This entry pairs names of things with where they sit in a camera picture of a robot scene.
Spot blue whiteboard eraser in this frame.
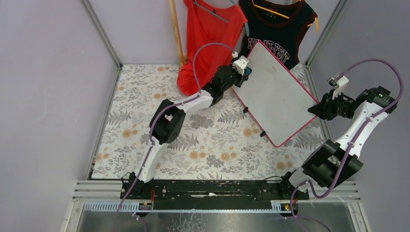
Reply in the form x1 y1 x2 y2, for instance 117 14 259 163
245 67 252 76

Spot pink framed whiteboard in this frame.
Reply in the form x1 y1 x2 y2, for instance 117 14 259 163
233 42 318 147

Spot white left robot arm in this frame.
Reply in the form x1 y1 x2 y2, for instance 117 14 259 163
135 65 252 183

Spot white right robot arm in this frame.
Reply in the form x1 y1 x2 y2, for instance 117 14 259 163
278 86 397 198

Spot wooden clothes rack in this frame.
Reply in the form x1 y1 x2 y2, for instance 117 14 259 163
168 0 188 70

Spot red tank top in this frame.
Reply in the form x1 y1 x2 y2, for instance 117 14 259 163
176 0 247 96

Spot navy basketball jersey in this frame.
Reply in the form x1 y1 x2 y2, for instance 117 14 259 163
238 0 318 70

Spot grey clothes hanger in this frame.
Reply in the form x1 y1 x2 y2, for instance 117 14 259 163
194 0 249 36

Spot yellow clothes hanger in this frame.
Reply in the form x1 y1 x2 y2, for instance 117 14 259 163
250 0 320 32

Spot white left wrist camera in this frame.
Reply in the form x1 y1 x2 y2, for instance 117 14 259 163
232 52 249 76

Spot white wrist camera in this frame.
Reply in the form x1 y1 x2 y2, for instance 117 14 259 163
232 52 249 76
328 76 349 100

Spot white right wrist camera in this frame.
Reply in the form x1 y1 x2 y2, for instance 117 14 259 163
328 76 349 100

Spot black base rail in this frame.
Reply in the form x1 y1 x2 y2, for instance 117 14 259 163
120 179 309 210

